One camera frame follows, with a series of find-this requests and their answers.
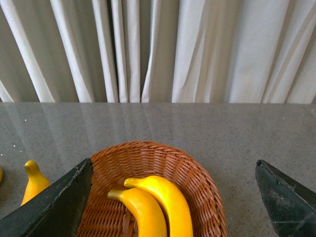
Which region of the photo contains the banana in basket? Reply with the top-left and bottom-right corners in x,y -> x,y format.
107,188 -> 167,237
124,175 -> 194,237

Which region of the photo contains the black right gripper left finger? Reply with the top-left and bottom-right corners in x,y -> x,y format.
0,158 -> 93,237

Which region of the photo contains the right wicker basket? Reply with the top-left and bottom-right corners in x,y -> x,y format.
77,141 -> 228,237

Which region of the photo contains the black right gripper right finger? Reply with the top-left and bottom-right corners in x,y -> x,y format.
255,159 -> 316,237

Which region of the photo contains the straight yellow banana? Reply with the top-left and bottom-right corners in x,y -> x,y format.
21,160 -> 50,206

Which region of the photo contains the front banana in basket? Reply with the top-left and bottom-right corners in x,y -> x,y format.
107,188 -> 167,237

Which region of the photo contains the white pleated curtain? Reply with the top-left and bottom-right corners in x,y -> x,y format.
0,0 -> 316,104

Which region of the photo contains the rear banana in basket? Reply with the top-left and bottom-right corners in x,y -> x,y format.
124,175 -> 194,237

